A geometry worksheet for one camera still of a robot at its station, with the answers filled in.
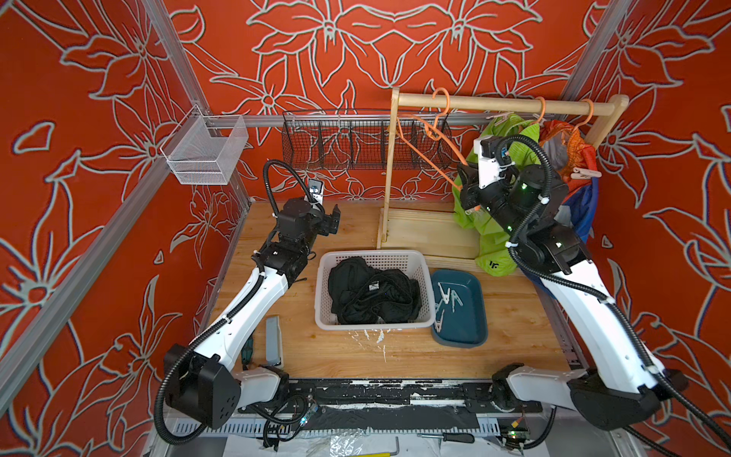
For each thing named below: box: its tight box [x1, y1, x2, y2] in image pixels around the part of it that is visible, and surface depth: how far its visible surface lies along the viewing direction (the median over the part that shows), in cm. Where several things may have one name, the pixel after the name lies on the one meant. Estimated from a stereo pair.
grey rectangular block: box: [265, 315, 282, 366], surface depth 81 cm
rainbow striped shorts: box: [537, 119, 599, 243], surface depth 67 cm
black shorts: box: [327, 256, 422, 325], surface depth 87 cm
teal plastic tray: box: [431, 269, 488, 349], surface depth 91 cm
